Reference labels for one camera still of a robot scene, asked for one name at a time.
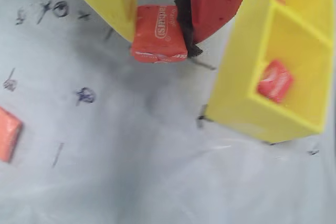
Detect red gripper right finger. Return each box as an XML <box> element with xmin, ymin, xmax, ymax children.
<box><xmin>173</xmin><ymin>0</ymin><xmax>257</xmax><ymax>58</ymax></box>

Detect orange starburst candy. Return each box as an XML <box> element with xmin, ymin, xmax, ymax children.
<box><xmin>0</xmin><ymin>106</ymin><xmax>24</xmax><ymax>164</ymax></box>
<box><xmin>130</xmin><ymin>5</ymin><xmax>188</xmax><ymax>64</ymax></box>
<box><xmin>256</xmin><ymin>60</ymin><xmax>294</xmax><ymax>104</ymax></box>

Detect yellow three-compartment box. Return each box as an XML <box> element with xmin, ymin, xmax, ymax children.
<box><xmin>207</xmin><ymin>0</ymin><xmax>336</xmax><ymax>143</ymax></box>

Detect white table cover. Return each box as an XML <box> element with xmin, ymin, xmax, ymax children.
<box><xmin>0</xmin><ymin>0</ymin><xmax>336</xmax><ymax>224</ymax></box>

